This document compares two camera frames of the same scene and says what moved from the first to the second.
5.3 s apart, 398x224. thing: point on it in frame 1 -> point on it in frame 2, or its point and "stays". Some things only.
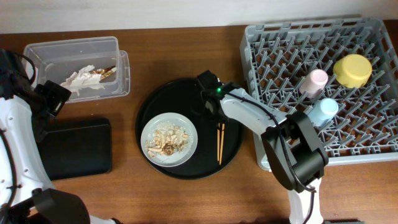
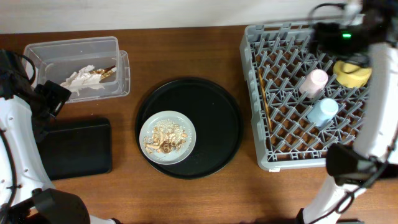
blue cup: (323, 112) stays
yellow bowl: (352, 71) stays
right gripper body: (213, 109) -> (325, 35)
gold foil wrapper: (105, 72) stays
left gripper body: (50, 103) stays
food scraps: (167, 139) stays
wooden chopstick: (218, 132) -> (264, 97)
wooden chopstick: (223, 125) -> (260, 74)
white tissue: (86, 80) stays
